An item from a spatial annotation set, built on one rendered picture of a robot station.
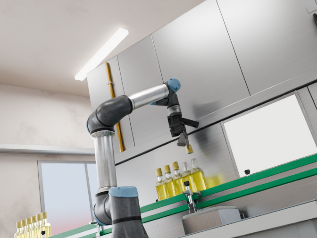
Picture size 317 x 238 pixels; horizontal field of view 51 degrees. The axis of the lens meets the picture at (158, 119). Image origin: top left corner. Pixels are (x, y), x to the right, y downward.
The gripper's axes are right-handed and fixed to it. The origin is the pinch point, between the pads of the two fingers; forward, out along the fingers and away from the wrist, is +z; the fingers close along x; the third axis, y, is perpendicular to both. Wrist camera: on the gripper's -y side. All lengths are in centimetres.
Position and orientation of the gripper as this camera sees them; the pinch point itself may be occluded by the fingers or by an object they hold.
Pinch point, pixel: (188, 147)
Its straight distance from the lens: 183.4
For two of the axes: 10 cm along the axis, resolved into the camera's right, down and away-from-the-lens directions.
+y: -9.7, 2.2, -0.7
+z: 2.3, 9.0, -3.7
